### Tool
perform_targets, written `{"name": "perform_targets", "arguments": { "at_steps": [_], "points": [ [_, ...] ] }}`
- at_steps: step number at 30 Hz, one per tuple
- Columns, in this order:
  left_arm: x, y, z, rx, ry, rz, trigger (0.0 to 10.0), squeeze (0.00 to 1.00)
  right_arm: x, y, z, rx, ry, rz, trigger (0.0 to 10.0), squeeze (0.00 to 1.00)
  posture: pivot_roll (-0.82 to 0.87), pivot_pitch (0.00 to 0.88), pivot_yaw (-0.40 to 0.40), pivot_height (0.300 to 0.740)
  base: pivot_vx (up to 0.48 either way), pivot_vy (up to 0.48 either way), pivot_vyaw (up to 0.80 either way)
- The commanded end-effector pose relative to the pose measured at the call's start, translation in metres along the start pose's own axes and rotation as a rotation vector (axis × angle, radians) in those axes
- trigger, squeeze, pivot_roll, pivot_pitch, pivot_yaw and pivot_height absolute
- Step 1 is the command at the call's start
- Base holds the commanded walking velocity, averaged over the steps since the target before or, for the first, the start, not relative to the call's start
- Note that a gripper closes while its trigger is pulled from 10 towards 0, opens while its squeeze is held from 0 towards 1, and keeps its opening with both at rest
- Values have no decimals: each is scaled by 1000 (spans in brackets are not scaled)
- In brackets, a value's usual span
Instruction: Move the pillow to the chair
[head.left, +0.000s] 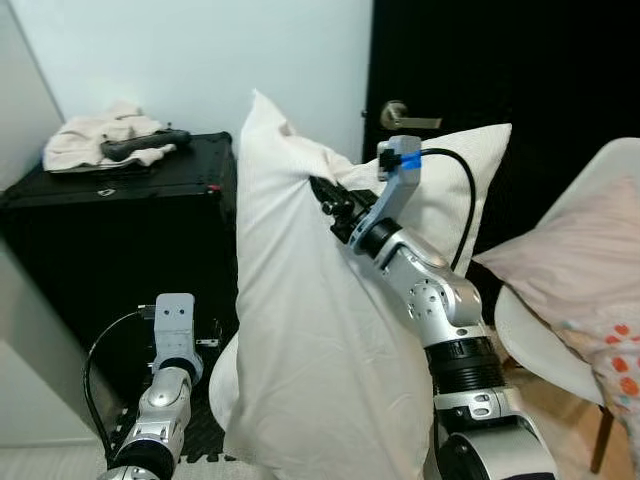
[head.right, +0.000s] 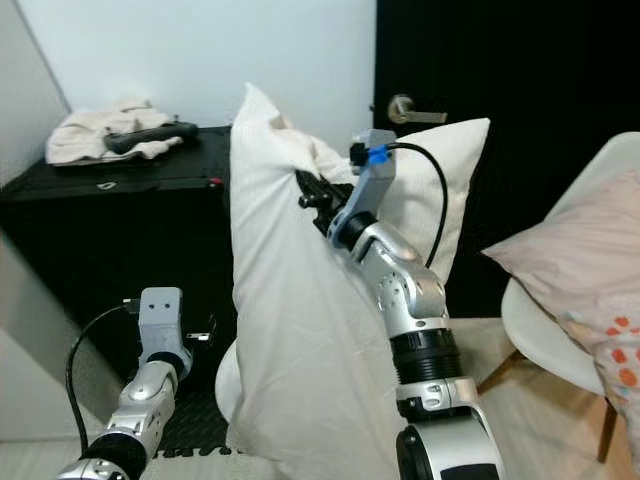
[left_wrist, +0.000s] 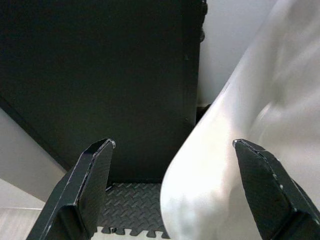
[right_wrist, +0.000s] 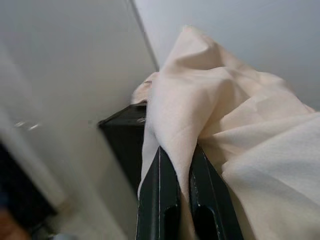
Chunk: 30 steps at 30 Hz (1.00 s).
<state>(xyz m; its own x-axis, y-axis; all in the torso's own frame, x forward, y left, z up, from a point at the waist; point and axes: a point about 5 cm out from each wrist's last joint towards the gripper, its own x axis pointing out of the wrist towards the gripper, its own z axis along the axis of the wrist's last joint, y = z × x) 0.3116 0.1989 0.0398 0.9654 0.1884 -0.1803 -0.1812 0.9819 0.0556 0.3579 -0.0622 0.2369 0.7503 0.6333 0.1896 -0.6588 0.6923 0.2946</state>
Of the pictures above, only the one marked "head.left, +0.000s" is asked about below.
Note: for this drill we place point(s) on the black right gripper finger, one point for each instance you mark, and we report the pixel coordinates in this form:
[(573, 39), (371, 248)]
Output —
[(328, 193), (335, 215)]

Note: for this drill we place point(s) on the plain white pillow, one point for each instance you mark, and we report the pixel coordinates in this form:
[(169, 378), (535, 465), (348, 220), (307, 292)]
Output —
[(300, 330)]

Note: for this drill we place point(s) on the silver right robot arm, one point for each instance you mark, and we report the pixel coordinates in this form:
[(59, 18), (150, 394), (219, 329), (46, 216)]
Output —
[(440, 300)]

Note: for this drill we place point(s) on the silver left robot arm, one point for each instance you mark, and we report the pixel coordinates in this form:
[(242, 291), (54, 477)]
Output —
[(165, 410)]

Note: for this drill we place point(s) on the orange dotted pale pillow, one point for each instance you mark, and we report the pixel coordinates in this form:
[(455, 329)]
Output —
[(570, 270)]

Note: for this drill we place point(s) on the black foam floor mat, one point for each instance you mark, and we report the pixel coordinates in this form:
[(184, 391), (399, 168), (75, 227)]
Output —
[(200, 440)]

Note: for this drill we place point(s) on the black cabinet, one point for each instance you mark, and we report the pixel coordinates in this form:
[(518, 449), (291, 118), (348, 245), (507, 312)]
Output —
[(110, 250)]

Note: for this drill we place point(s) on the black door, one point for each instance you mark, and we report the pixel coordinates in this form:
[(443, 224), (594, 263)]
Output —
[(520, 60)]

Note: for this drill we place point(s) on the crumpled beige cloth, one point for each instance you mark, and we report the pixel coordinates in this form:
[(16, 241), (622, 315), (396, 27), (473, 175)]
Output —
[(80, 140)]

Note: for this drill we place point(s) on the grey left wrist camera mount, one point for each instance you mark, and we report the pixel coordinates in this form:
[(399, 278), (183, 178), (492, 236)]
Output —
[(175, 320)]

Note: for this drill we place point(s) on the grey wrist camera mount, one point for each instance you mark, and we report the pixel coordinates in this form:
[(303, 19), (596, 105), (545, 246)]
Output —
[(175, 320), (400, 185)]

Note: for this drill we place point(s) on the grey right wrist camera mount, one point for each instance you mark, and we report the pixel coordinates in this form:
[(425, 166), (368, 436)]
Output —
[(400, 185)]

